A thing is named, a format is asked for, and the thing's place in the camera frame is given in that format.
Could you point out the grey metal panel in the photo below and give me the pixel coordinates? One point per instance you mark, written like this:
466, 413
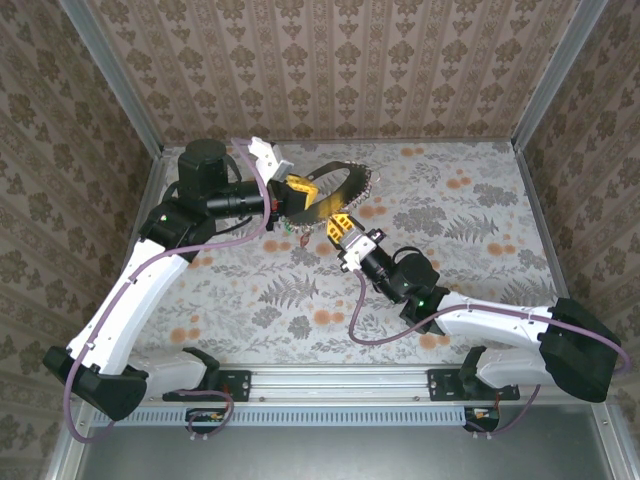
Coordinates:
325, 455

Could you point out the green headed key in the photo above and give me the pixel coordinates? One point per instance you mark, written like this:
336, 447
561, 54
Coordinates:
288, 227

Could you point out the aluminium lower frame bar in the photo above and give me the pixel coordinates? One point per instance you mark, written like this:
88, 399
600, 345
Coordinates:
67, 450
617, 450

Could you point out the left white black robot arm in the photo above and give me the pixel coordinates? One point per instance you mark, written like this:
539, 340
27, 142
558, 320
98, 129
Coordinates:
140, 290

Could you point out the red headed key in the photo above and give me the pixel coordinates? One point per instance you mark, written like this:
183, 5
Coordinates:
305, 240

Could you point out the aluminium frame post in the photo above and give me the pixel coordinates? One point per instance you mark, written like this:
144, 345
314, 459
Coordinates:
556, 75
116, 80

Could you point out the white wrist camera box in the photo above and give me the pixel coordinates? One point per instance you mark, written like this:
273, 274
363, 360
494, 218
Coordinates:
357, 250
265, 155

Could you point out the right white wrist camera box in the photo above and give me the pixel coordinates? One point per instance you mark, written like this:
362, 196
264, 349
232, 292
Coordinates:
357, 250

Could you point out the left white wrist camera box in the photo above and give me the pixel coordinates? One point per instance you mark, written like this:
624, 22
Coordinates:
265, 155

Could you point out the aluminium table side rail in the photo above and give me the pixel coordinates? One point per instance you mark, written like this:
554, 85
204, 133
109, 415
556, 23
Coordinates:
154, 175
541, 225

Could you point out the floral patterned tablecloth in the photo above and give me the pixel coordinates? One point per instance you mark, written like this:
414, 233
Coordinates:
475, 225

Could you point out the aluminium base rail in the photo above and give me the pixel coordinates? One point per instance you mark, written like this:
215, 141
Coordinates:
340, 385

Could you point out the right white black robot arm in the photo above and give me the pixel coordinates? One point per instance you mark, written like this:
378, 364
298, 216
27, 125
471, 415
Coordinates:
490, 320

